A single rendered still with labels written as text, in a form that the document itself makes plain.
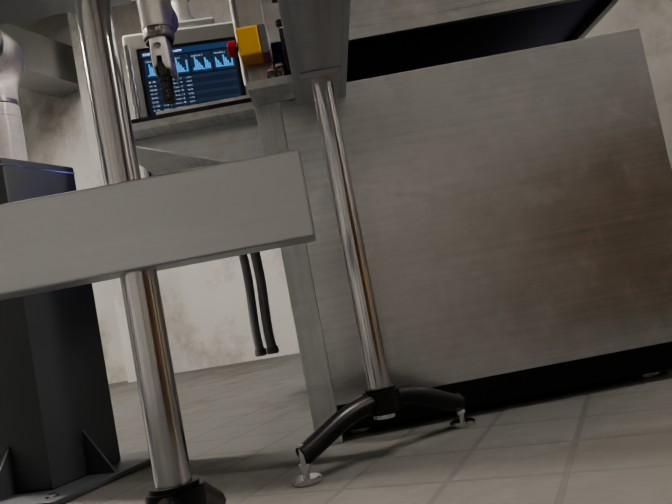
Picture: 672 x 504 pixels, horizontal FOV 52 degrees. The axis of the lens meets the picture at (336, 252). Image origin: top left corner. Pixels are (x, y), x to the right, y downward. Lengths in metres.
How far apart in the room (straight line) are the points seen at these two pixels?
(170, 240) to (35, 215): 0.18
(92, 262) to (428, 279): 0.97
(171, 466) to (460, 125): 1.15
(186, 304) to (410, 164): 4.44
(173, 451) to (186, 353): 5.11
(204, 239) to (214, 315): 4.95
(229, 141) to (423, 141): 0.51
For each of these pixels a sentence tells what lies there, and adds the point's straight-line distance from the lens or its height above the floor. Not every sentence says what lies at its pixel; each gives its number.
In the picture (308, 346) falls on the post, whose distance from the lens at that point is 1.72.
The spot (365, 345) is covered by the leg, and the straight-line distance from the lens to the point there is 1.50.
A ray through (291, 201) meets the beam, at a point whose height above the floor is 0.48.
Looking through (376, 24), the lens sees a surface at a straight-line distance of 1.86.
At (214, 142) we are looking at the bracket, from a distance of 1.89.
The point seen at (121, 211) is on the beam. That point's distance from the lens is 0.96.
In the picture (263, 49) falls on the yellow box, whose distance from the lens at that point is 1.74.
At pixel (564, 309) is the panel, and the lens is 1.80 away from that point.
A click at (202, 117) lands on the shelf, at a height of 0.86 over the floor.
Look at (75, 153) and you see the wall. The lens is 6.84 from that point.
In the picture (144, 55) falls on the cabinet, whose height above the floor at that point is 1.45.
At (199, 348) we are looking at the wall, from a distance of 6.00.
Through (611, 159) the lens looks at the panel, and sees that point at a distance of 1.88.
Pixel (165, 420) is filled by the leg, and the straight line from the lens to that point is 0.97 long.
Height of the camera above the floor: 0.34
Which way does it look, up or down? 4 degrees up
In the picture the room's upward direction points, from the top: 11 degrees counter-clockwise
